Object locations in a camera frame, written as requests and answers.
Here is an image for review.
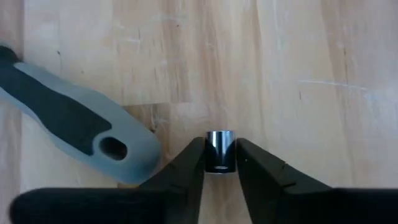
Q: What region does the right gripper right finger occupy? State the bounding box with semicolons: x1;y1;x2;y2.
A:
236;138;331;224

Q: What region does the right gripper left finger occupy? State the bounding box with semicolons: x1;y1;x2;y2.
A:
123;137;206;224

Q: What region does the chrome socket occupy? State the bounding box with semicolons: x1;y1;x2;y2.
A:
204;129;238;174

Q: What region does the grey black nut driver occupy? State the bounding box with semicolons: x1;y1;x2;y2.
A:
0;45;162;186

